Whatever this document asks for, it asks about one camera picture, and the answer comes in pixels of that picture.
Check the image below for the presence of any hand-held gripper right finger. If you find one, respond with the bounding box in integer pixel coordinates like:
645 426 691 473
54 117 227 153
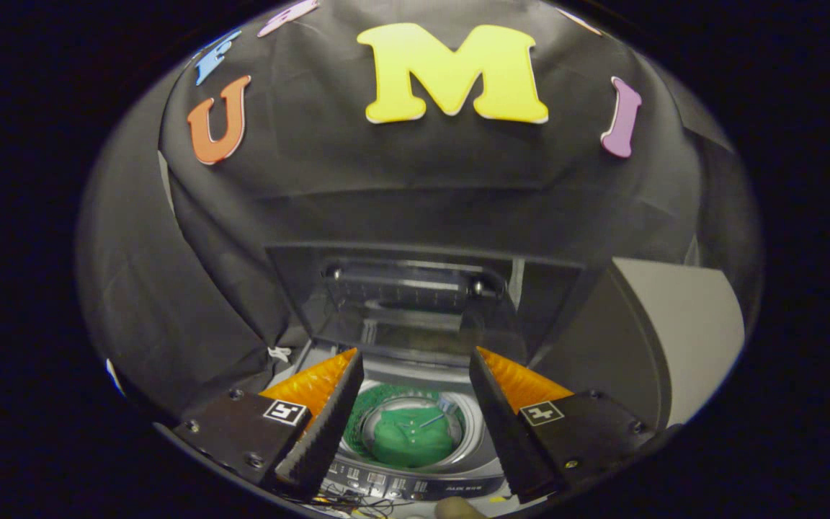
468 346 657 504

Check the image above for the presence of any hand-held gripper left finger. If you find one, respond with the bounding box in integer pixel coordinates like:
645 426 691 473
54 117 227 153
170 347 365 502

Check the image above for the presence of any green polo shirt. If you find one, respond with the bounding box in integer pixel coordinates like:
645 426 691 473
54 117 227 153
347 384 468 468

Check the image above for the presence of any grey top-load washing machine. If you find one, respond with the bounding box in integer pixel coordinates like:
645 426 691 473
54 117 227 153
271 339 531 505

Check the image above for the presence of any grey metal cabinet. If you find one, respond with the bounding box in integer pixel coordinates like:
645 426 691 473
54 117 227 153
530 257 746 432

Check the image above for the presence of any black backdrop cloth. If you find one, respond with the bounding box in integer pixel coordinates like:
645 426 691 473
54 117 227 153
75 0 765 426

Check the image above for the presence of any thin black cable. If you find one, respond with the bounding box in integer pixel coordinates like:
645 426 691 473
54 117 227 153
311 487 398 518

